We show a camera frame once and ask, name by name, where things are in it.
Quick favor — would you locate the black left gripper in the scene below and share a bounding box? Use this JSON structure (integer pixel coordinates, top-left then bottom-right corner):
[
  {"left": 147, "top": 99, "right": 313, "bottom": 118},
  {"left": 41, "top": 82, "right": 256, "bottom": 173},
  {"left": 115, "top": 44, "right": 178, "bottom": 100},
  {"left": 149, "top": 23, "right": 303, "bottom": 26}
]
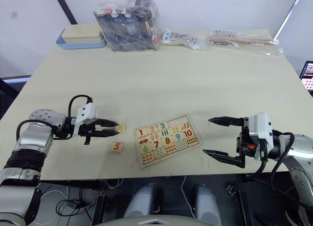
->
[{"left": 78, "top": 118, "right": 121, "bottom": 146}]

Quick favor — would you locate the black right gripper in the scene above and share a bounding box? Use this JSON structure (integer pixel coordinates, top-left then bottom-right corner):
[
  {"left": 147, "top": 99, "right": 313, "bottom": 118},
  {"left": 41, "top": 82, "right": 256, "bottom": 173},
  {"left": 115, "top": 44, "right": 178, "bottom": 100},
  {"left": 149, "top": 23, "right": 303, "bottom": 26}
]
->
[{"left": 202, "top": 116, "right": 259, "bottom": 169}]

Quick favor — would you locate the wooden tile orange number 5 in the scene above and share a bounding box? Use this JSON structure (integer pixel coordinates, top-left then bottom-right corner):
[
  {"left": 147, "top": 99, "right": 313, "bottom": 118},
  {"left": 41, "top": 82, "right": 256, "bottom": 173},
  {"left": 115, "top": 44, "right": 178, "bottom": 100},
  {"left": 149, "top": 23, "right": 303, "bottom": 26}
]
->
[{"left": 109, "top": 141, "right": 125, "bottom": 154}]

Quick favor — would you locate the wooden tile green number 6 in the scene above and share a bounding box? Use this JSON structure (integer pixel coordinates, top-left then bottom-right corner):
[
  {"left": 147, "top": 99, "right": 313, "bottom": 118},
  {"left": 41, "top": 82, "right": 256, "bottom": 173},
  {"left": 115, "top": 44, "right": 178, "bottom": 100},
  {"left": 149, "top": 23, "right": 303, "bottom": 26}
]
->
[{"left": 139, "top": 144, "right": 152, "bottom": 155}]

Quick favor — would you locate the wooden tile pink number 2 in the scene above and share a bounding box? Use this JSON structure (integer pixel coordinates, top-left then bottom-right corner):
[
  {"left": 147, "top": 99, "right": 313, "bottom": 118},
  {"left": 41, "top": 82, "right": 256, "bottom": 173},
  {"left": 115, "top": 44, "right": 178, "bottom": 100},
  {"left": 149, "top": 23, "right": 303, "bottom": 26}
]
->
[{"left": 146, "top": 124, "right": 159, "bottom": 135}]

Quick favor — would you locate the wooden tile red number 7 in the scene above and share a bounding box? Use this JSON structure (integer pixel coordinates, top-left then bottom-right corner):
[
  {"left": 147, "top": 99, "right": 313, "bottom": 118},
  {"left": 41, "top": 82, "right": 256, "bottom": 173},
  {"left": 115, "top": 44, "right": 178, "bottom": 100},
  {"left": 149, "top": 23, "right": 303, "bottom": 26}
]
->
[{"left": 150, "top": 139, "right": 163, "bottom": 151}]

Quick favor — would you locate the wooden number puzzle board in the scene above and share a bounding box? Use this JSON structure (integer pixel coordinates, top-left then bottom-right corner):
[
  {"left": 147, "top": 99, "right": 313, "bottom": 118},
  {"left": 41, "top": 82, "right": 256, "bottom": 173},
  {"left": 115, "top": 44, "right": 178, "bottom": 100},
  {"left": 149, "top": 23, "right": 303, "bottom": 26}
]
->
[{"left": 133, "top": 113, "right": 203, "bottom": 169}]

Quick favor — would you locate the wooden tile teal number 3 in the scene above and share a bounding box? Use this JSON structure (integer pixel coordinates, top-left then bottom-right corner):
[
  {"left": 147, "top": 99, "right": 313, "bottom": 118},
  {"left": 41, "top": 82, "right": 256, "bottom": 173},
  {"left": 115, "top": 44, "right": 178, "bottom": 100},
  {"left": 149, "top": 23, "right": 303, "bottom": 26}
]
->
[{"left": 157, "top": 121, "right": 170, "bottom": 132}]

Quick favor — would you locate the wooden tile teal lines picture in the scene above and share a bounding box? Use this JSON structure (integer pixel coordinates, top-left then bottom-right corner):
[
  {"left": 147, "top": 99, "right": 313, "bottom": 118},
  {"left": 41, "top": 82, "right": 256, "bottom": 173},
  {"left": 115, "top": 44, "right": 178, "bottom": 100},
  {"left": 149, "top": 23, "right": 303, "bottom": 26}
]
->
[{"left": 175, "top": 140, "right": 189, "bottom": 152}]

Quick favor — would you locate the wooden tile orange shapes picture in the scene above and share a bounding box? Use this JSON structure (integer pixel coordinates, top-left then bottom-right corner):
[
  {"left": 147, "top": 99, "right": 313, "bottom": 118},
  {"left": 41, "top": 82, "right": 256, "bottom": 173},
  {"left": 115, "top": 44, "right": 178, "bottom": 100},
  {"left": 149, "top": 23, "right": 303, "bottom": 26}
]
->
[{"left": 141, "top": 152, "right": 156, "bottom": 164}]

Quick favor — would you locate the wooden tile red shapes picture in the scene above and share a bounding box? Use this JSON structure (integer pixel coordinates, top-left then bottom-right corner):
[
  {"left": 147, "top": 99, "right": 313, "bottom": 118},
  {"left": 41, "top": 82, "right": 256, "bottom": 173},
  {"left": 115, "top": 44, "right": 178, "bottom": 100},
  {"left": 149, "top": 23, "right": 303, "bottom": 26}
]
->
[{"left": 164, "top": 144, "right": 178, "bottom": 155}]

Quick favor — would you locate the wooden tile blue shapes picture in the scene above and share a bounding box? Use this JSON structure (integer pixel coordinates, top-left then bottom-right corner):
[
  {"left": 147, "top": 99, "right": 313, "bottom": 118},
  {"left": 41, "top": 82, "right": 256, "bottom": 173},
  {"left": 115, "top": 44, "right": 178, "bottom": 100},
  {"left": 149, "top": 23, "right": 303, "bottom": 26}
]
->
[{"left": 153, "top": 148, "right": 167, "bottom": 159}]

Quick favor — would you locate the grey rounded robot leg shape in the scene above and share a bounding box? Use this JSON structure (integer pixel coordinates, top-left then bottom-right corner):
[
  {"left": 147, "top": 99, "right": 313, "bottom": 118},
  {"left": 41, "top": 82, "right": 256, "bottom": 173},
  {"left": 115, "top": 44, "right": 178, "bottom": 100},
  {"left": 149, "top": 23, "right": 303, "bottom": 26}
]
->
[
  {"left": 192, "top": 183, "right": 223, "bottom": 226},
  {"left": 123, "top": 183, "right": 163, "bottom": 220}
]

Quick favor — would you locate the light blue tray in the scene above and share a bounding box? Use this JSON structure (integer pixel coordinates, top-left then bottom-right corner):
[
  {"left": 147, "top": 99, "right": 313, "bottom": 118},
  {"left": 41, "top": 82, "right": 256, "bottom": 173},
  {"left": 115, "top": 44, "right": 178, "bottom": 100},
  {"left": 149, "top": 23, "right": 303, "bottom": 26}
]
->
[{"left": 55, "top": 28, "right": 108, "bottom": 50}]

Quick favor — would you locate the beige lidded box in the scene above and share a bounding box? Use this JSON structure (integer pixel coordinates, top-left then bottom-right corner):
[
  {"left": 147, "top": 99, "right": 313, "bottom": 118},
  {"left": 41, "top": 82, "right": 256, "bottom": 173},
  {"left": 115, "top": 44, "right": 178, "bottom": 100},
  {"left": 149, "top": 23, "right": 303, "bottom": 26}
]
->
[{"left": 61, "top": 23, "right": 104, "bottom": 44}]

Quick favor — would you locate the clear bag with wooden sticks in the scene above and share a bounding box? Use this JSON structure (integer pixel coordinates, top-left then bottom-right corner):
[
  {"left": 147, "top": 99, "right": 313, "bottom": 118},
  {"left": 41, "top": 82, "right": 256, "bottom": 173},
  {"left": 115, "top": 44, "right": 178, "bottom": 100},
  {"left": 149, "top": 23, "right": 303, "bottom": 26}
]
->
[{"left": 208, "top": 29, "right": 285, "bottom": 57}]

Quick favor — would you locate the clear bag of dark bottles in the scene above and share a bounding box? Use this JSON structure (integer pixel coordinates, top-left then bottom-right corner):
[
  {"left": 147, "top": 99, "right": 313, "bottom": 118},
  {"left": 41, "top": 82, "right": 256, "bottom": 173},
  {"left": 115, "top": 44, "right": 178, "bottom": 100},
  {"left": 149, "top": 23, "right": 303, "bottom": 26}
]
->
[{"left": 93, "top": 0, "right": 161, "bottom": 52}]

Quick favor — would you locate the dark low cabinet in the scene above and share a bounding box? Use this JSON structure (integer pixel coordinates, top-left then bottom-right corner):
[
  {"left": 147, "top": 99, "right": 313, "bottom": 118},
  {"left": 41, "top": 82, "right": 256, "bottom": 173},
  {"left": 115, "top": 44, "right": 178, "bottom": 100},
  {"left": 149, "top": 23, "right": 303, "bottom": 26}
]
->
[{"left": 0, "top": 75, "right": 32, "bottom": 120}]

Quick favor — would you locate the silver robot torso edge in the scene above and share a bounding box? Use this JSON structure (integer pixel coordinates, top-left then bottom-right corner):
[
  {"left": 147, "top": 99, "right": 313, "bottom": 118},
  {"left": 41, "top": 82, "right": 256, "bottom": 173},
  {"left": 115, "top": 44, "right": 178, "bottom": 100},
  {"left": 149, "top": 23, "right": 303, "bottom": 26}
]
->
[{"left": 94, "top": 215, "right": 205, "bottom": 226}]

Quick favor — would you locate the clear bag of small parts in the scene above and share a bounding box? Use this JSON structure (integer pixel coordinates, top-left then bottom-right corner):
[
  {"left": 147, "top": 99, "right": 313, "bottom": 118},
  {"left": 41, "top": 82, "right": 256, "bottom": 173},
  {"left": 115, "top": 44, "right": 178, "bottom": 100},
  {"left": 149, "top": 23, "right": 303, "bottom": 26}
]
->
[{"left": 162, "top": 28, "right": 209, "bottom": 51}]

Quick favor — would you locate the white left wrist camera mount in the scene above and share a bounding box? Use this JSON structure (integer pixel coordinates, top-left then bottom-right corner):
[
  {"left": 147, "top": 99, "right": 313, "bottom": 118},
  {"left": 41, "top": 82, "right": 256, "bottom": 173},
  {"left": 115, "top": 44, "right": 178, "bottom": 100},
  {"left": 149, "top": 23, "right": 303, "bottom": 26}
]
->
[{"left": 73, "top": 103, "right": 100, "bottom": 137}]

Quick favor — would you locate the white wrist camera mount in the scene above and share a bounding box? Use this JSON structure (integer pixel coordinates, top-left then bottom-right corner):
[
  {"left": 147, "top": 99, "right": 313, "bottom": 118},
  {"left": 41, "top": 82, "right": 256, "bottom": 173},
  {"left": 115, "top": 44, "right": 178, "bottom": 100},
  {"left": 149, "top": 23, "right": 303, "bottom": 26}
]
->
[
  {"left": 247, "top": 112, "right": 273, "bottom": 162},
  {"left": 73, "top": 103, "right": 100, "bottom": 137}
]

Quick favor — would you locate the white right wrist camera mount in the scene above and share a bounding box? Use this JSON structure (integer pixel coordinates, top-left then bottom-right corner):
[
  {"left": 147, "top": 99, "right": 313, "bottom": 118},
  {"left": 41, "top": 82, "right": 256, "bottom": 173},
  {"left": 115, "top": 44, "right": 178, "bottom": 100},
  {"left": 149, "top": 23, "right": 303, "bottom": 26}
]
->
[{"left": 247, "top": 112, "right": 273, "bottom": 162}]

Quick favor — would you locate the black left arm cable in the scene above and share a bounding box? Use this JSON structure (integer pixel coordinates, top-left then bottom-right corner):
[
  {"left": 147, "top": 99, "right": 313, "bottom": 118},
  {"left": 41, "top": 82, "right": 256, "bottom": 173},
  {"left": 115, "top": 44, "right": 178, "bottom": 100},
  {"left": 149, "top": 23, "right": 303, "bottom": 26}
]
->
[{"left": 15, "top": 94, "right": 94, "bottom": 140}]

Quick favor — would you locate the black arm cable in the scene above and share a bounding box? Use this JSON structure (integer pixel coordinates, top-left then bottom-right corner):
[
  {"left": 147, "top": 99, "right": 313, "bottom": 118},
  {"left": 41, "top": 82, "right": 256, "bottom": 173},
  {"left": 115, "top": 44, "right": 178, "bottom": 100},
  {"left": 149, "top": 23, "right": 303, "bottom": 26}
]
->
[
  {"left": 246, "top": 131, "right": 296, "bottom": 181},
  {"left": 15, "top": 94, "right": 94, "bottom": 140}
]

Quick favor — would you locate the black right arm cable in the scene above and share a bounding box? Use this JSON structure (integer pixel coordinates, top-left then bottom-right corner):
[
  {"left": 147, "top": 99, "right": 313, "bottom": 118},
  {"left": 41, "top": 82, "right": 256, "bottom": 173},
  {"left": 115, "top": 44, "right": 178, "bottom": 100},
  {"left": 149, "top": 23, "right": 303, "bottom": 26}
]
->
[{"left": 246, "top": 131, "right": 296, "bottom": 181}]

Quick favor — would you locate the white cable under table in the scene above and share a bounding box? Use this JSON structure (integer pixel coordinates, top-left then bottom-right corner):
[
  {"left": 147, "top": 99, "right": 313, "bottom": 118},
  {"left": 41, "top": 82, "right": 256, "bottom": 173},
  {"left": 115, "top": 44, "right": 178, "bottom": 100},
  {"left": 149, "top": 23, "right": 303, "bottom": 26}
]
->
[{"left": 180, "top": 175, "right": 197, "bottom": 218}]

